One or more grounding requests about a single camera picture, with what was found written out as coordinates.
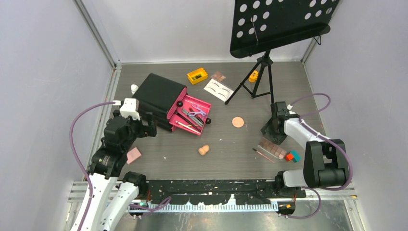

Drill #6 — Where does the long eyeshadow palette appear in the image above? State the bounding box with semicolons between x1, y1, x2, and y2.
257;138;288;160

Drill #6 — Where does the black makeup brush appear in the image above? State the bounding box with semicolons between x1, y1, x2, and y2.
175;111;201;132

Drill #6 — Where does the white makeup pencil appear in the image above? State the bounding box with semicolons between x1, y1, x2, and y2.
175;121;199;133

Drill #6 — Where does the black drawer organizer cabinet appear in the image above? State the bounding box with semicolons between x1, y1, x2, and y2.
132;73;187;132

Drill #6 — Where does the white bottle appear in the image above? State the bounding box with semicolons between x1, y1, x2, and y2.
131;84;139;95

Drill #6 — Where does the red lip gloss tube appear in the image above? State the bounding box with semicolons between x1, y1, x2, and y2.
189;108;204;124

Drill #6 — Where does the houndstooth pattern pencil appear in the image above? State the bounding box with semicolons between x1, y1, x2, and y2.
182;108;203;127

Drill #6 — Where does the purple eyelash curler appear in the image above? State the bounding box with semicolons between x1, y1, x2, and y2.
188;103;207;120

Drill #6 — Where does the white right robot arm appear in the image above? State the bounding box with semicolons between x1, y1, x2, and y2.
261;102;352;198

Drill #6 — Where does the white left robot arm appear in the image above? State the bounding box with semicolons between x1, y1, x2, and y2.
71;110;157;231

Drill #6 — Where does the pink sponge block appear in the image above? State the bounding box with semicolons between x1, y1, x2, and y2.
127;147;141;165

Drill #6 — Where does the red small block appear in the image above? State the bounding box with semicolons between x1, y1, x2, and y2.
284;153;294;162

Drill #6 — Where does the pink lip pencil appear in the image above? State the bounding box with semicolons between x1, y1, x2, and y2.
252;148;274;163

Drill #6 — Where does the teal block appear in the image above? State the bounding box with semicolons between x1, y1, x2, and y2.
291;150;301;163

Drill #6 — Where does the round orange powder puff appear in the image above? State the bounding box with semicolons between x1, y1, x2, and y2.
232;116;244;128

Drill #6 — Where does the yellow toy object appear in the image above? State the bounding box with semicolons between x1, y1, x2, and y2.
248;70;258;83

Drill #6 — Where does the black tripod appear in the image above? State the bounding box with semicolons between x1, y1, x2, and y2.
224;50;275;111

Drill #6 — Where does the orange beauty blender sponge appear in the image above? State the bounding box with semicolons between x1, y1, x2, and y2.
198;145;210;156

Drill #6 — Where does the false eyelash card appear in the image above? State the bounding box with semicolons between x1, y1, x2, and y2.
204;79;234;102

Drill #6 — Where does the yellow toy block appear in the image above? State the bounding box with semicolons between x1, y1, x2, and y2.
187;68;208;85

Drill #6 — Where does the small eyeshadow palette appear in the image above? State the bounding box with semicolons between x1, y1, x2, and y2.
211;71;226;82

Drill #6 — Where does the black perforated music stand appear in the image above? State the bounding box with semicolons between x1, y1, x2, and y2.
229;0;339;59

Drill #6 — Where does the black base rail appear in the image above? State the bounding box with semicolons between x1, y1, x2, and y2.
138;179;306;205

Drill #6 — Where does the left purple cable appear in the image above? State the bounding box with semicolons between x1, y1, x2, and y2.
69;101;173;231

